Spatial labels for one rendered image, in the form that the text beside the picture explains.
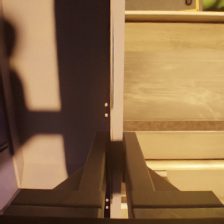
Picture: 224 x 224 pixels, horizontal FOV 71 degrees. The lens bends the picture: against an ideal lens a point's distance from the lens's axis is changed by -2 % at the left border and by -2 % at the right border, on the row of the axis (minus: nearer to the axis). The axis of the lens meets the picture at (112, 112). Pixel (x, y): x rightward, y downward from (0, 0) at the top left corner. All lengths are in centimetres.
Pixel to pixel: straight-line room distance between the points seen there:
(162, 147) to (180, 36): 36
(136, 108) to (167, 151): 19
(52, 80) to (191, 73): 42
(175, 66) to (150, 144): 27
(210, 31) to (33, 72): 50
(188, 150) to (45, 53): 53
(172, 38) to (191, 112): 24
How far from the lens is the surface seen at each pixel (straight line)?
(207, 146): 65
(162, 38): 54
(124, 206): 45
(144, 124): 55
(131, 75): 51
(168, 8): 100
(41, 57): 28
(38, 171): 33
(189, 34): 57
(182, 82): 55
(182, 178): 69
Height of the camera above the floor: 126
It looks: 76 degrees down
